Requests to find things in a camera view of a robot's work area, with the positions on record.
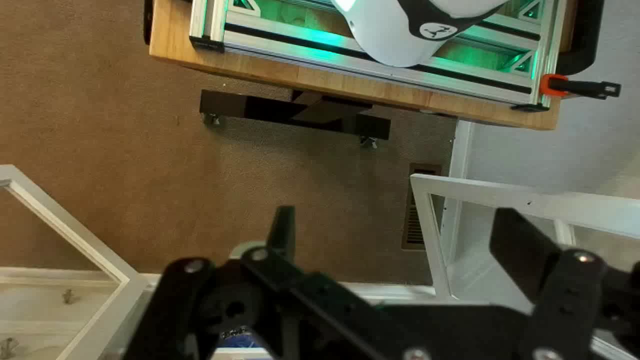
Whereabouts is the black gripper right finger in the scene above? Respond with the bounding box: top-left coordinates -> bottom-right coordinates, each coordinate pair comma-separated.
490,208 -> 606,360

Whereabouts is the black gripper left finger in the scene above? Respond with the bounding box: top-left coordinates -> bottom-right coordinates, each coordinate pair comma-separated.
240,206 -> 374,360

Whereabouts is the white shelf cabinet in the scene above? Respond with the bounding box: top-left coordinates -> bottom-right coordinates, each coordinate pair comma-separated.
226,119 -> 640,360

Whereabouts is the white cabinet door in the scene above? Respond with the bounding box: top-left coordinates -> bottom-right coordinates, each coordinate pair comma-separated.
0,165 -> 146,360

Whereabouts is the orange clamp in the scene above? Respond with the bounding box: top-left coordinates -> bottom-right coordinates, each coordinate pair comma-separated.
540,75 -> 622,100

